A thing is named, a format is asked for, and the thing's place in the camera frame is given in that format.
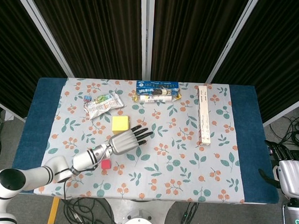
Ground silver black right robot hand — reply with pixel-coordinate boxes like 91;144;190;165
257;139;299;198

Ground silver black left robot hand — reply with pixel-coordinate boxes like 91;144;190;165
107;124;154;158

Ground large yellow foam cube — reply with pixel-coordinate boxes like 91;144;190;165
111;115;131;135

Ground small red foam cube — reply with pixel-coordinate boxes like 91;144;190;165
101;158;113;170

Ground crumpled silver snack bag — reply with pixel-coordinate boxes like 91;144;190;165
83;90;126;122

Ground white yellow cracker package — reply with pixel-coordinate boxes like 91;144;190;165
131;90;182;105

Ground floral printed tablecloth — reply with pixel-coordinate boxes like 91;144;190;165
33;75;251;205

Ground blue table cover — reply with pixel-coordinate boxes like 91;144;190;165
10;75;285;206

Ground blue Oreo cookie package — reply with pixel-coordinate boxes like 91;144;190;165
135;80;179;98

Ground long white cling film box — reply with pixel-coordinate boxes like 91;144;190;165
195;85;214;146

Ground yellow floor strip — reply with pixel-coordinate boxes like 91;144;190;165
46;196;61;224

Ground black curtain partition panel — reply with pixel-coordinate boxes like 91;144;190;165
205;0;299;129
0;0;72;125
8;0;152;82
143;0;260;85

